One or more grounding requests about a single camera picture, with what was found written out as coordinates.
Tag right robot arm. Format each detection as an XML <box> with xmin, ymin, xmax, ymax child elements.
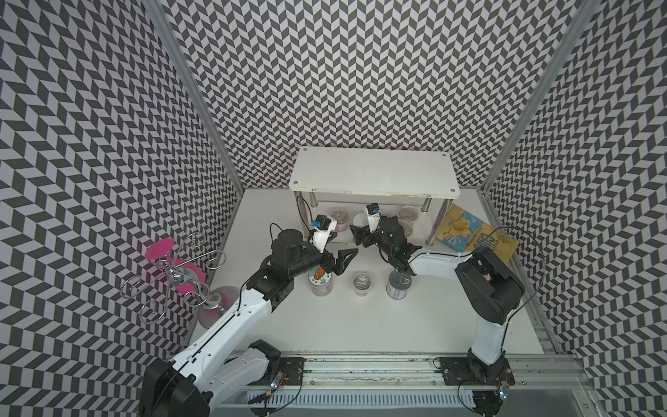
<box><xmin>349</xmin><ymin>213</ymin><xmax>526</xmax><ymax>383</ymax></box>

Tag wire cup rack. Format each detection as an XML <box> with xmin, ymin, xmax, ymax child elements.
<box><xmin>120</xmin><ymin>232</ymin><xmax>240</xmax><ymax>328</ymax></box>

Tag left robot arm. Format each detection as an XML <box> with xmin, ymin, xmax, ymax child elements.
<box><xmin>138</xmin><ymin>229</ymin><xmax>359</xmax><ymax>416</ymax></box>

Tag white lid dark jar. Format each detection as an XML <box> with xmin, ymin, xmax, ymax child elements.
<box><xmin>352</xmin><ymin>211</ymin><xmax>368</xmax><ymax>228</ymax></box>

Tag yellow blue snack bag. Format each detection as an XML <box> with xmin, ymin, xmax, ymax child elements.
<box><xmin>436</xmin><ymin>204</ymin><xmax>519</xmax><ymax>263</ymax></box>

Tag pink seed cup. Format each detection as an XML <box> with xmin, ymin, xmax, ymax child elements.
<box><xmin>331</xmin><ymin>207</ymin><xmax>349</xmax><ymax>233</ymax></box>
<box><xmin>398</xmin><ymin>206</ymin><xmax>420</xmax><ymax>224</ymax></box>
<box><xmin>399</xmin><ymin>221</ymin><xmax>413</xmax><ymax>237</ymax></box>

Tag small red label cup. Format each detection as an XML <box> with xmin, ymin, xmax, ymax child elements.
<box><xmin>353</xmin><ymin>272</ymin><xmax>372</xmax><ymax>297</ymax></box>

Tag aluminium front rail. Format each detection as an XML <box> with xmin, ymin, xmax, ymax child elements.
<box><xmin>218</xmin><ymin>353</ymin><xmax>595</xmax><ymax>392</ymax></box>

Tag pink plate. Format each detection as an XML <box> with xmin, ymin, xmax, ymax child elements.
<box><xmin>144</xmin><ymin>238</ymin><xmax>175</xmax><ymax>261</ymax></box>

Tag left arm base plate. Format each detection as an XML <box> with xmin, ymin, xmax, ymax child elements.
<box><xmin>249</xmin><ymin>357</ymin><xmax>306</xmax><ymax>387</ymax></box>

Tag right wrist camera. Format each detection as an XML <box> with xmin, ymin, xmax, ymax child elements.
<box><xmin>366</xmin><ymin>203</ymin><xmax>381</xmax><ymax>233</ymax></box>

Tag purple white tin can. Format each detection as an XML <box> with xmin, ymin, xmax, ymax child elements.
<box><xmin>386</xmin><ymin>270</ymin><xmax>412</xmax><ymax>301</ymax></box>

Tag white two-tier shelf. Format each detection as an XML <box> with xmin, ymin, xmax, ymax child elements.
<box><xmin>288</xmin><ymin>147</ymin><xmax>461</xmax><ymax>246</ymax></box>

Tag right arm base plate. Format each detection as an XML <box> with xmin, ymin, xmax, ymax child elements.
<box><xmin>436</xmin><ymin>355</ymin><xmax>516</xmax><ymax>387</ymax></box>

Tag tomato label seed jar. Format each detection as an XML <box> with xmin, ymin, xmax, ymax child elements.
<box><xmin>307</xmin><ymin>267</ymin><xmax>334</xmax><ymax>296</ymax></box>

